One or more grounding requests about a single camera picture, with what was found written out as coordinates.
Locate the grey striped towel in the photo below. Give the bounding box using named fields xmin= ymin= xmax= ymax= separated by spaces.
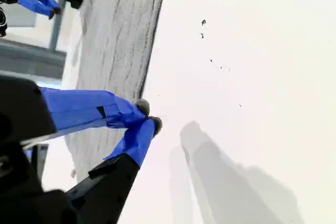
xmin=65 ymin=0 xmax=168 ymax=183

